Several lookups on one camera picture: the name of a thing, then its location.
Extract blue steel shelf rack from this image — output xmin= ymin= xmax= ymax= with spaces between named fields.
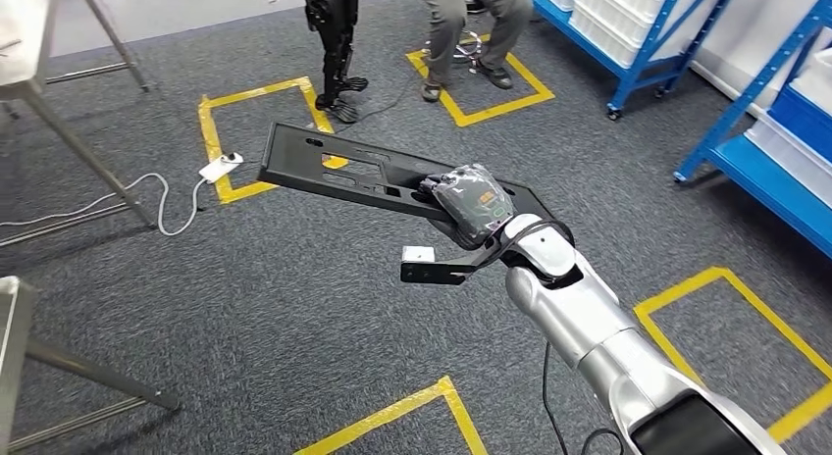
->
xmin=672 ymin=0 xmax=832 ymax=262
xmin=526 ymin=0 xmax=744 ymax=122

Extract white power strip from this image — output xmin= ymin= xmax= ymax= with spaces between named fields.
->
xmin=197 ymin=151 xmax=245 ymax=184

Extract long black plastic part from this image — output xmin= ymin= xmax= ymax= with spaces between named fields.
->
xmin=257 ymin=122 xmax=558 ymax=247

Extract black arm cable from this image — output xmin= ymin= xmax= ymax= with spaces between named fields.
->
xmin=541 ymin=341 xmax=627 ymax=455

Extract black floor cable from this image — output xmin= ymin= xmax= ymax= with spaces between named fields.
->
xmin=335 ymin=65 xmax=434 ymax=136

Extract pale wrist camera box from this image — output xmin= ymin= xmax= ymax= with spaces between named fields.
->
xmin=399 ymin=245 xmax=498 ymax=286

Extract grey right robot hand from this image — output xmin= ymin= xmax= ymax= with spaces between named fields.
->
xmin=419 ymin=164 xmax=516 ymax=249

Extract chrome stool base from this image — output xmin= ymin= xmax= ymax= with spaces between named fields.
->
xmin=425 ymin=30 xmax=487 ymax=72

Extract person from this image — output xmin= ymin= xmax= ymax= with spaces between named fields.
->
xmin=419 ymin=0 xmax=536 ymax=105

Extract yellow floor tape square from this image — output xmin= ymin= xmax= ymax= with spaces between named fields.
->
xmin=405 ymin=32 xmax=557 ymax=129
xmin=197 ymin=76 xmax=350 ymax=207
xmin=292 ymin=375 xmax=490 ymax=455

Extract steel table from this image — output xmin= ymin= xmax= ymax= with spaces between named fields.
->
xmin=0 ymin=0 xmax=159 ymax=249

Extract white power cable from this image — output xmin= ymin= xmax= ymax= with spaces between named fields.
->
xmin=0 ymin=172 xmax=211 ymax=238

